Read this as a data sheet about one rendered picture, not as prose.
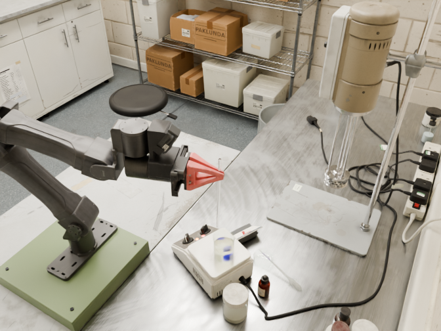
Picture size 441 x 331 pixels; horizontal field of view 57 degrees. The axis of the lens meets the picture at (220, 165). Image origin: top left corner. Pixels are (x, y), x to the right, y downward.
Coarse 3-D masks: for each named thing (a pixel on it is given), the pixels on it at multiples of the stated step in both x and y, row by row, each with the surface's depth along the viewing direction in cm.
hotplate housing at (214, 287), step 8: (176, 248) 107; (184, 256) 103; (184, 264) 106; (192, 264) 100; (248, 264) 100; (192, 272) 103; (200, 272) 98; (232, 272) 98; (240, 272) 99; (248, 272) 102; (200, 280) 100; (208, 280) 96; (216, 280) 96; (224, 280) 97; (232, 280) 99; (240, 280) 100; (208, 288) 97; (216, 288) 96; (216, 296) 98
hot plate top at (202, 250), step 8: (200, 240) 103; (208, 240) 103; (192, 248) 101; (200, 248) 101; (208, 248) 101; (240, 248) 101; (192, 256) 100; (200, 256) 99; (208, 256) 99; (240, 256) 99; (248, 256) 99; (200, 264) 97; (208, 264) 97; (216, 264) 97; (224, 264) 97; (232, 264) 97; (240, 264) 98; (208, 272) 95; (216, 272) 95; (224, 272) 95
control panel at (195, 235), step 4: (208, 228) 113; (212, 228) 112; (216, 228) 111; (196, 232) 112; (212, 232) 109; (192, 236) 110; (196, 236) 109; (200, 236) 108; (204, 236) 108; (180, 240) 110; (196, 240) 107; (176, 244) 108; (180, 244) 107; (184, 244) 106; (188, 244) 106; (184, 248) 104
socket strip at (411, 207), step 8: (432, 144) 145; (416, 176) 131; (424, 176) 131; (432, 176) 131; (408, 200) 122; (408, 208) 120; (416, 208) 119; (424, 208) 119; (408, 216) 121; (416, 216) 120
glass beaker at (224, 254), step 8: (216, 232) 96; (224, 232) 97; (232, 232) 96; (232, 240) 93; (216, 248) 94; (224, 248) 93; (232, 248) 95; (216, 256) 96; (224, 256) 95; (232, 256) 97
